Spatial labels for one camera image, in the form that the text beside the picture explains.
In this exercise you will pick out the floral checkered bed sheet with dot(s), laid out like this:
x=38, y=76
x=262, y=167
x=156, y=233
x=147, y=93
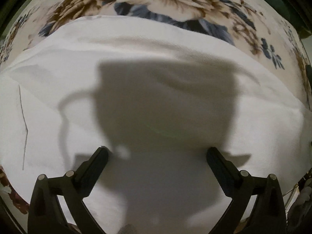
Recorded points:
x=252, y=26

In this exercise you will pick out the white pant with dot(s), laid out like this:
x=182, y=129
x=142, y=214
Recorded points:
x=158, y=97

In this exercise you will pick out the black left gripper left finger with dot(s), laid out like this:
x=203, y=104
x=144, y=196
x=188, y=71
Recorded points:
x=57, y=203

